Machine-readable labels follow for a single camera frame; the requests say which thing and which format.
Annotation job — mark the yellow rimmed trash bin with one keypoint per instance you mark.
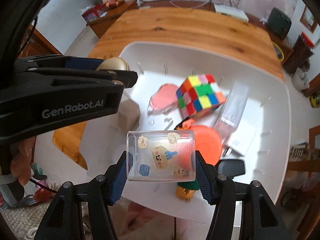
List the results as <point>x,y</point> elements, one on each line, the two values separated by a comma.
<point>279,52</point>

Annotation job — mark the small wooden side cabinet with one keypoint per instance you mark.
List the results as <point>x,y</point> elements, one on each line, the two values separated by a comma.
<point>101,25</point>

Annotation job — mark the dark green air fryer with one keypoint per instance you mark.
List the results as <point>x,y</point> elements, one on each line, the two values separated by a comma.
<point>279,23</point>

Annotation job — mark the green and gold jar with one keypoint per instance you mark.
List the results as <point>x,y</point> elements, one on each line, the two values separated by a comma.
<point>186,190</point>

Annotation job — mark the white set-top box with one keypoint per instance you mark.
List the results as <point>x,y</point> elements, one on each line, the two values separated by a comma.
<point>231,12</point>

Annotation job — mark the multicolour Rubik's cube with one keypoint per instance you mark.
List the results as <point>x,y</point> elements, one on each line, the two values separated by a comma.
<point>199,95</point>

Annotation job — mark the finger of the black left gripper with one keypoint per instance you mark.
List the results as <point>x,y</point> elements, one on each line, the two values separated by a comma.
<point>56,61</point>
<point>128,78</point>

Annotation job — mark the brown wooden TV cabinet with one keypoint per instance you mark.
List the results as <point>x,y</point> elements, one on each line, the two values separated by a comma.
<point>282,44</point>

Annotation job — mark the round gold compact case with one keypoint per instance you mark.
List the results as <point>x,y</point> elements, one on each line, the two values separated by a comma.
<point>114,63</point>

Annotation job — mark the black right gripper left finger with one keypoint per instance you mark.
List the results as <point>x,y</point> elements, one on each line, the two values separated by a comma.
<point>104,191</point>

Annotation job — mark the beige cardboard box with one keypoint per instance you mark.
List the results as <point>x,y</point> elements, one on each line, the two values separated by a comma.
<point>128,115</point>

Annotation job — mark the tall jar with red lid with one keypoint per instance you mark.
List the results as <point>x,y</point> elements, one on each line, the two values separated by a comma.
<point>302,50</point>

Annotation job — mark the person's left hand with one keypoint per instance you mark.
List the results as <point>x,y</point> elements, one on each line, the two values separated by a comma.
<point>20,164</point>

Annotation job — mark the black power adapter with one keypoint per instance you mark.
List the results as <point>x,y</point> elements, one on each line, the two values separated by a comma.
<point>231,167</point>

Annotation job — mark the bowl of fake fruit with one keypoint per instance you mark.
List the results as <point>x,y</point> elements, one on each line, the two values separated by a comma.
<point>110,4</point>

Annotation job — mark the clear box with stickers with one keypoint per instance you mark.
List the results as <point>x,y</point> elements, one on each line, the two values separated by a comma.
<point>160,156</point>

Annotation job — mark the white bucket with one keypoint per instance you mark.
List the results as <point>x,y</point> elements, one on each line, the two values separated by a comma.
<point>300,79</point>

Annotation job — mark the white power adapter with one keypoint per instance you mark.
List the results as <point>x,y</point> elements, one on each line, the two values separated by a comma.
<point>242,139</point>

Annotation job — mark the clear cotton swab box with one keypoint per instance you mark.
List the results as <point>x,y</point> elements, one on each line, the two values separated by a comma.
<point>231,113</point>

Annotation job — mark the white plastic tray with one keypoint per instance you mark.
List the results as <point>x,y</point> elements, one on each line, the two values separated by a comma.
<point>267,111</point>

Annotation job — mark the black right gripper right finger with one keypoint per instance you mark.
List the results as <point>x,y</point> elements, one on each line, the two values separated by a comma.
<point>219,191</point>

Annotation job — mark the orange round tape measure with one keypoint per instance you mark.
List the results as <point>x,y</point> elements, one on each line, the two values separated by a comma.
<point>207,140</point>

